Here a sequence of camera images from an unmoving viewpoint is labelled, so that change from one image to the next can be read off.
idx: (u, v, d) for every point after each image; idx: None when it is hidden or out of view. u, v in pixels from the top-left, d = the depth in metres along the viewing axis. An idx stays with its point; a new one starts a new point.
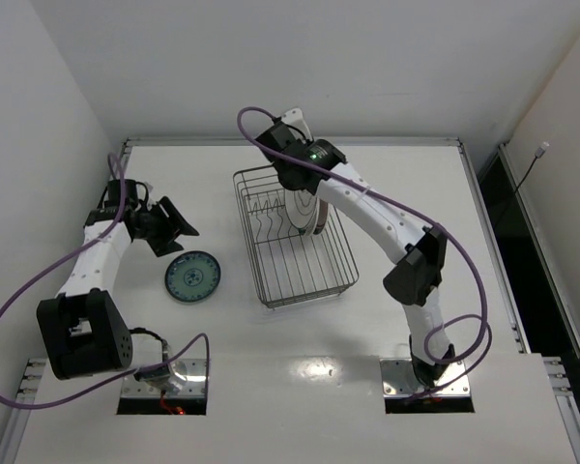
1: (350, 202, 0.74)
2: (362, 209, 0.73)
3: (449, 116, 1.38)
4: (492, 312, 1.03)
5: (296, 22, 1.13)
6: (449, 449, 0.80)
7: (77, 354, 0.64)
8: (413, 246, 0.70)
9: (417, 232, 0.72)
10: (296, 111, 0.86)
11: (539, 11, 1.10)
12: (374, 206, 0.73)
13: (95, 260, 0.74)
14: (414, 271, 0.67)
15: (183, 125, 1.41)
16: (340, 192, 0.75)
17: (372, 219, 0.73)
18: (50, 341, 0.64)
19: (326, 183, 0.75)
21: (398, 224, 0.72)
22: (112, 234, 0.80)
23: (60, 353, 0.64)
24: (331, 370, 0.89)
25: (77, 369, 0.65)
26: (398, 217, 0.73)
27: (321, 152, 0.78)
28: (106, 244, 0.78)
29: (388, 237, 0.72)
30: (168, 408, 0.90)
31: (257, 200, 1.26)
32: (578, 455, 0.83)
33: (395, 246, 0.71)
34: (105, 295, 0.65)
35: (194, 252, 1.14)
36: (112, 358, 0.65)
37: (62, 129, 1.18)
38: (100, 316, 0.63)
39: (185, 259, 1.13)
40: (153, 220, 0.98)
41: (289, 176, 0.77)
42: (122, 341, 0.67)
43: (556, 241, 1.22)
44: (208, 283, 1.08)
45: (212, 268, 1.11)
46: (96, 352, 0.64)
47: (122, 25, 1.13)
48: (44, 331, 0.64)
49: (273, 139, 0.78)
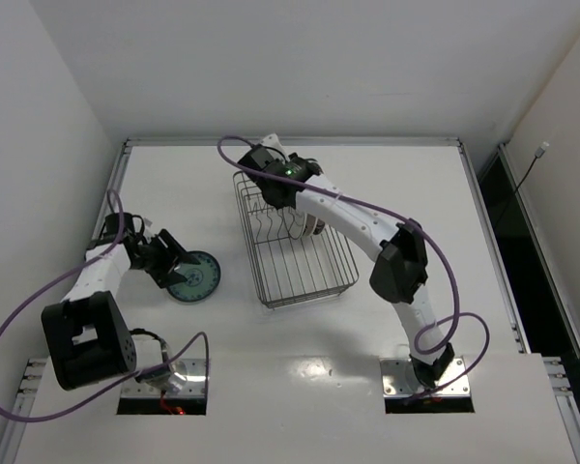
1: (326, 210, 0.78)
2: (337, 213, 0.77)
3: (449, 116, 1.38)
4: (492, 313, 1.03)
5: (297, 23, 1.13)
6: (448, 450, 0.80)
7: (82, 357, 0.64)
8: (388, 242, 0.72)
9: (391, 229, 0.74)
10: (273, 135, 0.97)
11: (538, 12, 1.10)
12: (347, 209, 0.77)
13: (96, 275, 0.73)
14: (390, 266, 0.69)
15: (183, 125, 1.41)
16: (316, 201, 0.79)
17: (347, 222, 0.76)
18: (53, 347, 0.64)
19: (301, 194, 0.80)
21: (372, 223, 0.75)
22: (113, 253, 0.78)
23: (64, 358, 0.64)
24: (331, 371, 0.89)
25: (83, 375, 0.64)
26: (371, 216, 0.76)
27: (297, 168, 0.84)
28: (108, 260, 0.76)
29: (363, 236, 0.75)
30: (168, 408, 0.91)
31: (258, 200, 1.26)
32: (579, 456, 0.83)
33: (371, 244, 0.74)
34: (108, 295, 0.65)
35: (194, 252, 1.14)
36: (117, 360, 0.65)
37: (62, 129, 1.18)
38: (104, 316, 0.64)
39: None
40: (153, 250, 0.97)
41: (272, 192, 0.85)
42: (126, 344, 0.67)
43: (556, 242, 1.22)
44: (208, 282, 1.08)
45: (211, 268, 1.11)
46: (102, 354, 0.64)
47: (121, 24, 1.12)
48: (49, 335, 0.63)
49: (252, 161, 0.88)
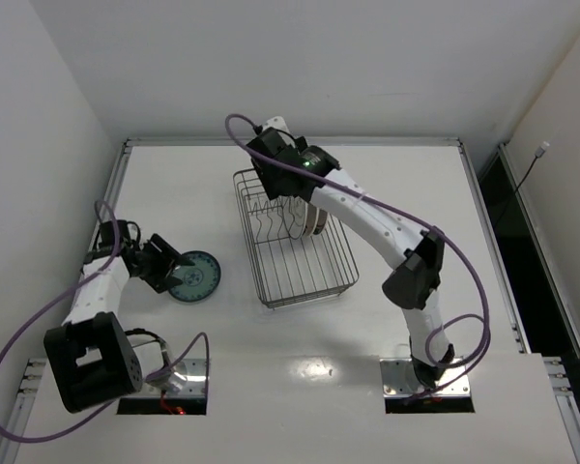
1: (347, 210, 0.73)
2: (360, 214, 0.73)
3: (449, 116, 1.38)
4: (492, 313, 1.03)
5: (297, 22, 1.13)
6: (448, 450, 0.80)
7: (89, 381, 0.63)
8: (412, 250, 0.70)
9: (415, 237, 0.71)
10: (277, 119, 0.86)
11: (538, 12, 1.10)
12: (369, 211, 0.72)
13: (96, 293, 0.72)
14: (414, 276, 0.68)
15: (183, 125, 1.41)
16: (335, 200, 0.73)
17: (369, 225, 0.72)
18: (58, 369, 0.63)
19: (320, 189, 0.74)
21: (396, 230, 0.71)
22: (111, 267, 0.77)
23: (70, 381, 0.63)
24: (331, 370, 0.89)
25: (89, 397, 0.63)
26: (395, 221, 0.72)
27: (314, 159, 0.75)
28: (107, 275, 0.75)
29: (386, 243, 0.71)
30: (168, 408, 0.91)
31: (258, 200, 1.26)
32: (579, 456, 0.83)
33: (393, 251, 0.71)
34: (111, 317, 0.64)
35: (194, 252, 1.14)
36: (123, 381, 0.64)
37: (62, 129, 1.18)
38: (109, 338, 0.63)
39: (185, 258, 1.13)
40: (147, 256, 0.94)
41: (282, 184, 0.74)
42: (130, 362, 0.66)
43: (556, 242, 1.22)
44: (208, 282, 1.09)
45: (211, 267, 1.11)
46: (107, 374, 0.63)
47: (120, 24, 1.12)
48: (54, 360, 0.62)
49: (263, 145, 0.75)
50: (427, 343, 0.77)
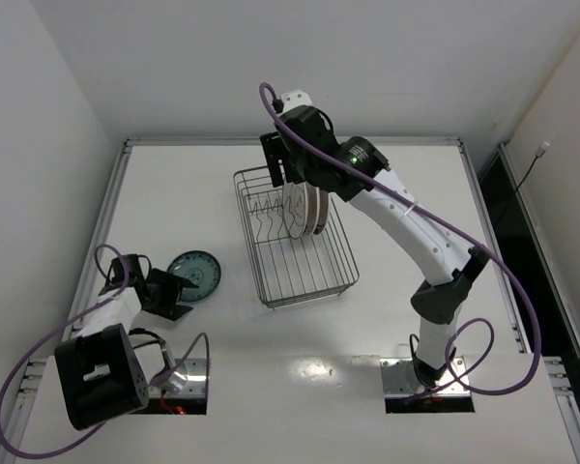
1: (393, 217, 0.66)
2: (409, 225, 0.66)
3: (449, 116, 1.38)
4: (491, 313, 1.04)
5: (297, 22, 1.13)
6: (448, 449, 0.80)
7: (95, 392, 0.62)
8: (460, 272, 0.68)
9: (462, 255, 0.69)
10: (303, 95, 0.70)
11: (538, 11, 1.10)
12: (420, 224, 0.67)
13: (106, 314, 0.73)
14: (458, 298, 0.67)
15: (182, 125, 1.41)
16: (384, 207, 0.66)
17: (419, 239, 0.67)
18: (66, 382, 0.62)
19: (368, 193, 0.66)
21: (446, 246, 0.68)
22: (126, 292, 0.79)
23: (75, 393, 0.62)
24: (331, 371, 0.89)
25: (96, 413, 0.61)
26: (445, 237, 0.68)
27: (361, 154, 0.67)
28: (120, 300, 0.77)
29: (433, 258, 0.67)
30: (168, 408, 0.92)
31: (258, 200, 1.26)
32: (579, 456, 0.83)
33: (440, 268, 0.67)
34: (119, 328, 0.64)
35: (195, 252, 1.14)
36: (130, 394, 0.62)
37: (62, 129, 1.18)
38: (117, 347, 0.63)
39: (185, 258, 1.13)
40: (156, 287, 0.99)
41: (322, 180, 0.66)
42: (137, 378, 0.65)
43: (557, 242, 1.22)
44: (208, 282, 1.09)
45: (211, 267, 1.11)
46: (114, 387, 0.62)
47: (121, 24, 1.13)
48: (63, 371, 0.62)
49: (304, 131, 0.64)
50: (449, 348, 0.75)
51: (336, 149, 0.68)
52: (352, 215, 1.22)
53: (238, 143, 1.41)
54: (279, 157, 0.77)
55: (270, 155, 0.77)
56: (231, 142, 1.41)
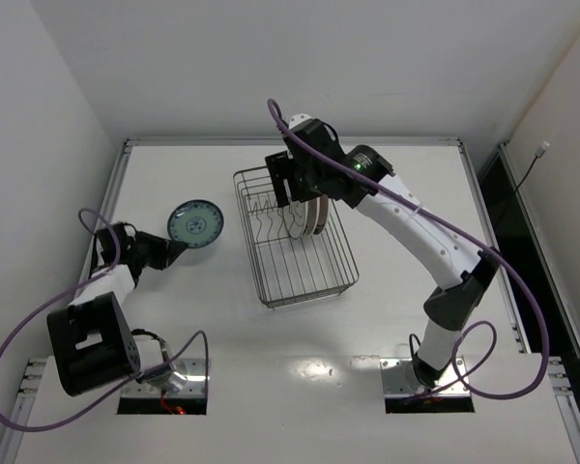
1: (398, 221, 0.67)
2: (415, 229, 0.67)
3: (449, 116, 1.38)
4: (492, 313, 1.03)
5: (297, 22, 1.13)
6: (448, 450, 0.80)
7: (85, 358, 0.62)
8: (470, 274, 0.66)
9: (472, 257, 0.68)
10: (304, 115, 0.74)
11: (537, 11, 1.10)
12: (426, 226, 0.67)
13: (100, 285, 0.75)
14: (470, 300, 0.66)
15: (182, 125, 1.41)
16: (389, 210, 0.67)
17: (424, 242, 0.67)
18: (59, 350, 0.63)
19: (372, 197, 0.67)
21: (453, 248, 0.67)
22: (117, 267, 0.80)
23: (67, 358, 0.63)
24: (331, 370, 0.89)
25: (86, 377, 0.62)
26: (451, 239, 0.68)
27: (364, 160, 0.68)
28: (113, 275, 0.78)
29: (441, 261, 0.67)
30: (168, 408, 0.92)
31: (258, 200, 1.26)
32: (579, 456, 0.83)
33: (449, 271, 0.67)
34: (111, 295, 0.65)
35: (203, 203, 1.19)
36: (122, 361, 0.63)
37: (62, 129, 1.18)
38: (107, 315, 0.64)
39: (191, 206, 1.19)
40: (145, 249, 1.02)
41: (328, 187, 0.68)
42: (129, 346, 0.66)
43: (557, 241, 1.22)
44: (206, 236, 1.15)
45: (214, 220, 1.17)
46: (105, 354, 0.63)
47: (120, 23, 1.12)
48: (55, 338, 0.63)
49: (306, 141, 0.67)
50: (454, 353, 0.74)
51: (343, 157, 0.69)
52: (352, 215, 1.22)
53: (238, 143, 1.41)
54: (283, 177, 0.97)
55: (275, 175, 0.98)
56: (231, 142, 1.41)
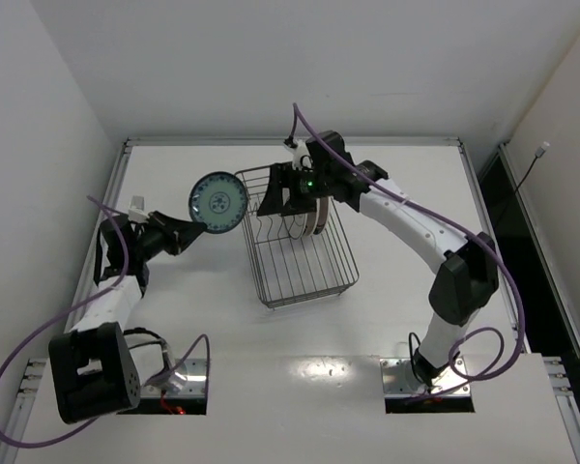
1: (389, 215, 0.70)
2: (401, 218, 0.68)
3: (448, 117, 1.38)
4: (492, 313, 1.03)
5: (297, 22, 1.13)
6: (448, 450, 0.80)
7: (86, 391, 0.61)
8: (452, 252, 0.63)
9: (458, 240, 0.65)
10: None
11: (537, 12, 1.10)
12: (413, 215, 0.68)
13: (105, 304, 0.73)
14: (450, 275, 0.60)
15: (182, 125, 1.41)
16: (379, 204, 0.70)
17: (410, 228, 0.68)
18: (58, 381, 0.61)
19: (366, 194, 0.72)
21: (439, 232, 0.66)
22: (123, 284, 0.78)
23: (67, 390, 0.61)
24: (332, 370, 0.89)
25: (85, 410, 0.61)
26: (439, 224, 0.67)
27: (362, 170, 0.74)
28: (118, 292, 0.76)
29: (426, 245, 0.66)
30: (168, 408, 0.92)
31: (258, 199, 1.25)
32: (579, 456, 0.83)
33: (434, 253, 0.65)
34: (115, 327, 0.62)
35: (229, 177, 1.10)
36: (121, 395, 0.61)
37: (62, 129, 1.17)
38: (111, 348, 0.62)
39: (219, 178, 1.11)
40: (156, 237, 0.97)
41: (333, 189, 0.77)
42: (130, 378, 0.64)
43: (557, 242, 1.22)
44: (228, 217, 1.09)
45: (238, 199, 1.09)
46: (106, 388, 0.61)
47: (120, 23, 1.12)
48: (57, 369, 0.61)
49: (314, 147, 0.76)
50: (452, 350, 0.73)
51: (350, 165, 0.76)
52: (352, 215, 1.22)
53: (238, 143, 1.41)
54: (285, 184, 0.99)
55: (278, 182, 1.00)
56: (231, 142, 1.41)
